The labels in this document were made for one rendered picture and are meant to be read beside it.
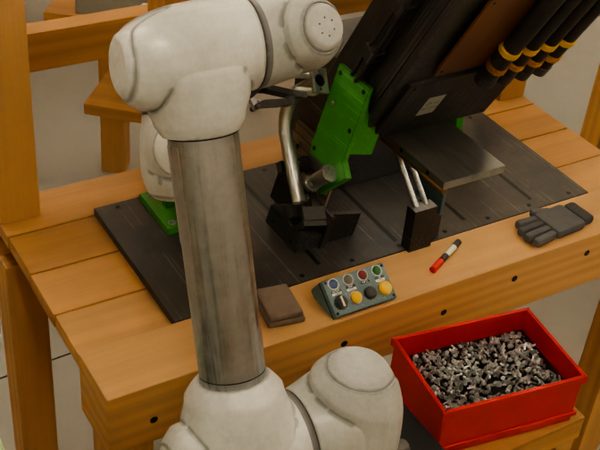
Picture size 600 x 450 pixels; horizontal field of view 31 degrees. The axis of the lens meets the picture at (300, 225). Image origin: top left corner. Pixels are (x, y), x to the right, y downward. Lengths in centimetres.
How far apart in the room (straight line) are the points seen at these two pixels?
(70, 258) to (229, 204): 87
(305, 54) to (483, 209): 114
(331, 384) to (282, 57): 50
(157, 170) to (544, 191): 104
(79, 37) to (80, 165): 189
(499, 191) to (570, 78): 268
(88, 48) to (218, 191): 96
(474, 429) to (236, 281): 70
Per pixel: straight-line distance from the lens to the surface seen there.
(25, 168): 235
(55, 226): 240
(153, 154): 198
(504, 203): 256
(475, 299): 237
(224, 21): 144
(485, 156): 228
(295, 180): 228
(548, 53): 220
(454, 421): 200
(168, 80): 141
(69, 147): 431
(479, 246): 240
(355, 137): 221
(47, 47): 234
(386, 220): 243
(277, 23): 147
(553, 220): 250
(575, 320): 373
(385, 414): 166
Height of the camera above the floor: 230
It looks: 36 degrees down
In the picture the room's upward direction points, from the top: 6 degrees clockwise
